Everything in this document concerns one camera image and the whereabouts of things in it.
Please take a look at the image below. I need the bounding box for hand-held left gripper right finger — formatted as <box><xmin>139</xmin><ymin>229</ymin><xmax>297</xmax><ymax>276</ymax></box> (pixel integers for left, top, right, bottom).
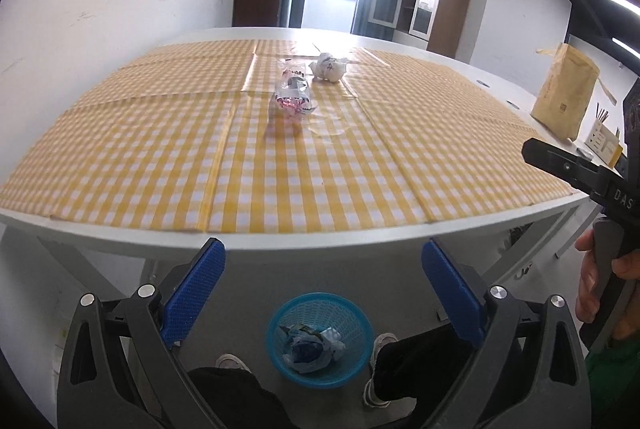
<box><xmin>421</xmin><ymin>237</ymin><xmax>594</xmax><ymax>429</ymax></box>

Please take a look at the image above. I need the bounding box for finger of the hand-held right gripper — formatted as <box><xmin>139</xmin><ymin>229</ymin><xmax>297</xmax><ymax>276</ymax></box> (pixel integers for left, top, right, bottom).
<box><xmin>521</xmin><ymin>137</ymin><xmax>602</xmax><ymax>198</ymax></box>

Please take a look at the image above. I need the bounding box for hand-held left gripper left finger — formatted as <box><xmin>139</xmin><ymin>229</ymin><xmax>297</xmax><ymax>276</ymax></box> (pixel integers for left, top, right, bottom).
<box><xmin>55</xmin><ymin>237</ymin><xmax>226</xmax><ymax>429</ymax></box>

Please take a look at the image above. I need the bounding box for blue plastic basket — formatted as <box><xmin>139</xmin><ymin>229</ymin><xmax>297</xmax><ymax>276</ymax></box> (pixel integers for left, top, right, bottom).
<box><xmin>265</xmin><ymin>292</ymin><xmax>375</xmax><ymax>391</ymax></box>

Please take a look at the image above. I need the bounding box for trash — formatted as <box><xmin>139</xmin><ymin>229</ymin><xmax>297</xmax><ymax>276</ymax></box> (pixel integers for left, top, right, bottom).
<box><xmin>281</xmin><ymin>333</ymin><xmax>332</xmax><ymax>376</ymax></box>

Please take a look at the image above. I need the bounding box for white plastic bag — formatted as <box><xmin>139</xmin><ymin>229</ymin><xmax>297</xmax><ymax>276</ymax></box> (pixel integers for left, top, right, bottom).
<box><xmin>320</xmin><ymin>328</ymin><xmax>347</xmax><ymax>361</ymax></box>

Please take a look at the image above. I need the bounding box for clear plastic wrapper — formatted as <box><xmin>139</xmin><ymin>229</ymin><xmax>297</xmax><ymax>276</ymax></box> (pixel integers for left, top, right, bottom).
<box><xmin>270</xmin><ymin>68</ymin><xmax>319</xmax><ymax>116</ymax></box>

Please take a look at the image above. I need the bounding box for person's right forearm green sleeve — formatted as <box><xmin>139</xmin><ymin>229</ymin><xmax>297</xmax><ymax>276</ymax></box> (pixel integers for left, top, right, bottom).
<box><xmin>584</xmin><ymin>343</ymin><xmax>640</xmax><ymax>429</ymax></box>

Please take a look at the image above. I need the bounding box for person's right hand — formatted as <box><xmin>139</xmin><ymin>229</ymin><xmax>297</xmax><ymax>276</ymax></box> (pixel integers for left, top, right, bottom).
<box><xmin>574</xmin><ymin>229</ymin><xmax>640</xmax><ymax>324</ymax></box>

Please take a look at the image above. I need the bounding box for cardboard pen holder box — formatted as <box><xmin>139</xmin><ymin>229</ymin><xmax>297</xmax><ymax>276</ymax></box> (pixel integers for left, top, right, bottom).
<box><xmin>583</xmin><ymin>106</ymin><xmax>626</xmax><ymax>168</ymax></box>

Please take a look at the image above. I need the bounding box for brown paper bag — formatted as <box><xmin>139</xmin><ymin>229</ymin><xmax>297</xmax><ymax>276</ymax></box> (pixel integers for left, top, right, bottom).
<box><xmin>530</xmin><ymin>42</ymin><xmax>617</xmax><ymax>143</ymax></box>

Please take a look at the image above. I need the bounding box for person's right leg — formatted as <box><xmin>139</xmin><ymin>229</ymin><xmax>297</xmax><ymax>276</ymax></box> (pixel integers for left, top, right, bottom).
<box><xmin>372</xmin><ymin>323</ymin><xmax>477</xmax><ymax>403</ymax></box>

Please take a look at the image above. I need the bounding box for person's leg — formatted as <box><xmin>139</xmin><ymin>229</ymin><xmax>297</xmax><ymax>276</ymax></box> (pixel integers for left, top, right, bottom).
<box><xmin>186</xmin><ymin>366</ymin><xmax>302</xmax><ymax>429</ymax></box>
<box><xmin>372</xmin><ymin>323</ymin><xmax>477</xmax><ymax>403</ymax></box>

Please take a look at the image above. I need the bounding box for person's left white shoe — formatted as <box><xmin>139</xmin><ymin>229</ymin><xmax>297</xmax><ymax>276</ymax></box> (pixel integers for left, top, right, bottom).
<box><xmin>215</xmin><ymin>353</ymin><xmax>252</xmax><ymax>373</ymax></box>

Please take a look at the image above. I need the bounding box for person's white shoe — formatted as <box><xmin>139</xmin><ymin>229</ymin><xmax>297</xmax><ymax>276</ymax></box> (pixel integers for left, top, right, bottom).
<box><xmin>215</xmin><ymin>353</ymin><xmax>252</xmax><ymax>373</ymax></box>
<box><xmin>362</xmin><ymin>332</ymin><xmax>399</xmax><ymax>409</ymax></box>

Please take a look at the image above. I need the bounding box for person's left leg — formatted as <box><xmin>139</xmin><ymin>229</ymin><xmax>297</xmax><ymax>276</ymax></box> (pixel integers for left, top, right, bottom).
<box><xmin>186</xmin><ymin>366</ymin><xmax>302</xmax><ymax>429</ymax></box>

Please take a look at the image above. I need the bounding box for person's right white shoe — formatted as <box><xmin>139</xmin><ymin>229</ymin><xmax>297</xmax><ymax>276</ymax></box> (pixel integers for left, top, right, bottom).
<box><xmin>362</xmin><ymin>332</ymin><xmax>399</xmax><ymax>409</ymax></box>

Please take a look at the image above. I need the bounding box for white table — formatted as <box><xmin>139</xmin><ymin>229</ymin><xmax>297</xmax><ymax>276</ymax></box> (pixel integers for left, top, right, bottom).
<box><xmin>0</xmin><ymin>27</ymin><xmax>601</xmax><ymax>360</ymax></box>

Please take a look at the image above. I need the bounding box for ceiling tube light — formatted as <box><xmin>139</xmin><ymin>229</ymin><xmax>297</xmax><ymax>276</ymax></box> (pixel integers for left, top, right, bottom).
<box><xmin>604</xmin><ymin>0</ymin><xmax>640</xmax><ymax>16</ymax></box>
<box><xmin>612</xmin><ymin>36</ymin><xmax>640</xmax><ymax>58</ymax></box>

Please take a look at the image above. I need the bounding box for yellow checkered tablecloth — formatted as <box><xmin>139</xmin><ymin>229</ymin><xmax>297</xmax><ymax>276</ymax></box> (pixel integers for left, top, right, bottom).
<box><xmin>0</xmin><ymin>38</ymin><xmax>574</xmax><ymax>235</ymax></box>

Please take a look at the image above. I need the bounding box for brown cabinet with glass doors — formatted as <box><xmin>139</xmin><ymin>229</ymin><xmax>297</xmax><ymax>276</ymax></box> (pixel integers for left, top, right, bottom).
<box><xmin>367</xmin><ymin>0</ymin><xmax>477</xmax><ymax>62</ymax></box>

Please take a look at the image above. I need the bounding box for crumpled printed paper ball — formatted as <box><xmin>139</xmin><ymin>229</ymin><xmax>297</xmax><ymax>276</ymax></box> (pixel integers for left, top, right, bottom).
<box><xmin>308</xmin><ymin>52</ymin><xmax>352</xmax><ymax>83</ymax></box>

